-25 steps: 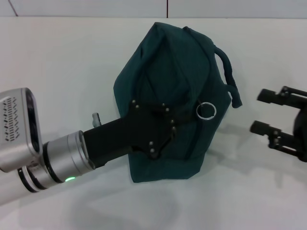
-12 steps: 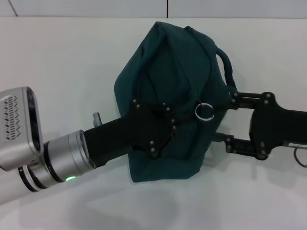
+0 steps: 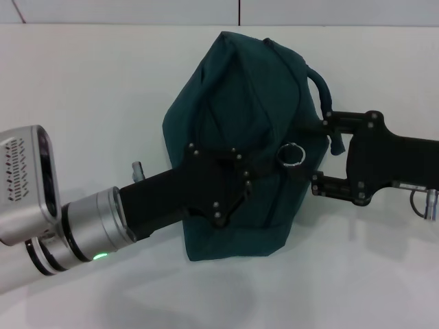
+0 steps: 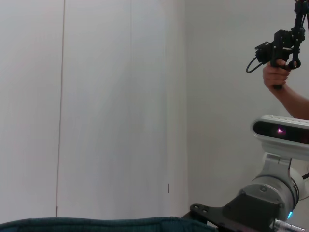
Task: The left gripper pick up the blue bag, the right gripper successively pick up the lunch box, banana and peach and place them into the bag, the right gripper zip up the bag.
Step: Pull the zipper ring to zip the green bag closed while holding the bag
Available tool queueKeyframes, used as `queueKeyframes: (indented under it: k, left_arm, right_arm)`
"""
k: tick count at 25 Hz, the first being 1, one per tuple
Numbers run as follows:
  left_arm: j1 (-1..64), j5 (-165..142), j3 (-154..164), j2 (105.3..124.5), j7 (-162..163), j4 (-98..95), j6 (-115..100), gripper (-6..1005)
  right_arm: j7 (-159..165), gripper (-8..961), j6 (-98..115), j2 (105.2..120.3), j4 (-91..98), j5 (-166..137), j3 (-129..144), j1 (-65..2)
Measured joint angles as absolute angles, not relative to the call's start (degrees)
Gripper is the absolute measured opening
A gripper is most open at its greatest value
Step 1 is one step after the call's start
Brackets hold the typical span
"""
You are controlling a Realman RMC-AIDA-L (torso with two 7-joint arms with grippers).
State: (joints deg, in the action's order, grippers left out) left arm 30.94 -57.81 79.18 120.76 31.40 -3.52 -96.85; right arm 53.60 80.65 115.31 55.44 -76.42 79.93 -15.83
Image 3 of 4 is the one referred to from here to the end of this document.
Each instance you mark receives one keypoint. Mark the dark teal fabric lunch bag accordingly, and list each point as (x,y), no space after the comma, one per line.
(240,103)

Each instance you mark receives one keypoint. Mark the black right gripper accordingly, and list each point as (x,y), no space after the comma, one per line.
(387,164)

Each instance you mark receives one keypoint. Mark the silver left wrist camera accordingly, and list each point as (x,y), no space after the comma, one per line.
(24,181)

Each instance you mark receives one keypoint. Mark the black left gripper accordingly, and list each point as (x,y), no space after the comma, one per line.
(178,192)

